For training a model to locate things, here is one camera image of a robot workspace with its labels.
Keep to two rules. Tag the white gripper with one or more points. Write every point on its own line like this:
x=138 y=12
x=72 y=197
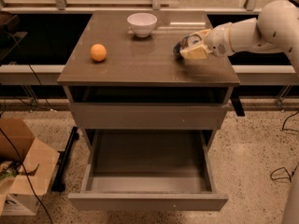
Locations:
x=219 y=41

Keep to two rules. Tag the silver redbull can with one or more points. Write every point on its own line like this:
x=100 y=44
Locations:
x=187 y=41

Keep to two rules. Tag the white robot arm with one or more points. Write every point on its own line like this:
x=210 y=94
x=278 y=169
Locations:
x=252 y=155

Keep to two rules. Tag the grey drawer cabinet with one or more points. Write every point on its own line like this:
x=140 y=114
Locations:
x=144 y=71

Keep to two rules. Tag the closed grey top drawer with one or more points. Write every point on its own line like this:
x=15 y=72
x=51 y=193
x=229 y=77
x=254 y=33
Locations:
x=148 y=117

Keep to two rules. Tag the open grey middle drawer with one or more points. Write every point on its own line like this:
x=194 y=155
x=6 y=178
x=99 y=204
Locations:
x=149 y=171

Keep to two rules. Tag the white ceramic bowl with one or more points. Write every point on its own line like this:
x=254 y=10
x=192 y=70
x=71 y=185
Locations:
x=142 y=24

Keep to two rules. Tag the black stand leg right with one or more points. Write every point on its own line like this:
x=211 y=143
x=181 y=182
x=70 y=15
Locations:
x=237 y=105

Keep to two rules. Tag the orange fruit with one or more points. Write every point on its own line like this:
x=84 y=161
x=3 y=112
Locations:
x=98 y=52

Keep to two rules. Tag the dark object far left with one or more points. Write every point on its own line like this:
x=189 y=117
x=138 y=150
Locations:
x=8 y=26

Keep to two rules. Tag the black bar on floor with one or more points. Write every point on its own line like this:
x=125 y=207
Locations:
x=58 y=182

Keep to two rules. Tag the brown cardboard box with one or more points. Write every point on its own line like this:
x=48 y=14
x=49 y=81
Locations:
x=22 y=192

